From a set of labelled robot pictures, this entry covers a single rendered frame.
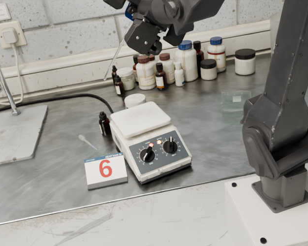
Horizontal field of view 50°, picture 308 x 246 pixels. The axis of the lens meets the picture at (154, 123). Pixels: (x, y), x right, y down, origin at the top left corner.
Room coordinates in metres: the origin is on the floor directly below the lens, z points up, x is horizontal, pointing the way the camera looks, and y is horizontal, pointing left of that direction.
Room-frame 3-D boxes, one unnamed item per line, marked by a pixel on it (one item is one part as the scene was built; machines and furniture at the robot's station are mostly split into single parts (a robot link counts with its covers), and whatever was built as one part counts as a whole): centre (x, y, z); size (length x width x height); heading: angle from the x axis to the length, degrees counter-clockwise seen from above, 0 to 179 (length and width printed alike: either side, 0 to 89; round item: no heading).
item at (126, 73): (1.07, 0.07, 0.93); 0.06 x 0.06 x 0.07
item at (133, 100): (0.82, 0.04, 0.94); 0.06 x 0.06 x 0.08
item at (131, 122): (0.69, 0.03, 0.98); 0.12 x 0.12 x 0.01; 18
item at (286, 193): (0.36, -0.17, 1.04); 0.07 x 0.07 x 0.06; 12
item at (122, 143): (0.67, 0.02, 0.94); 0.22 x 0.13 x 0.08; 18
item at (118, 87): (1.03, 0.09, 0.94); 0.03 x 0.03 x 0.07
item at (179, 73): (1.03, -0.11, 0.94); 0.03 x 0.03 x 0.08
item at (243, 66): (1.05, -0.34, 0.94); 0.07 x 0.07 x 0.07
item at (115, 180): (0.60, 0.12, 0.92); 0.09 x 0.06 x 0.04; 94
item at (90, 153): (0.68, 0.15, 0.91); 0.06 x 0.06 x 0.02
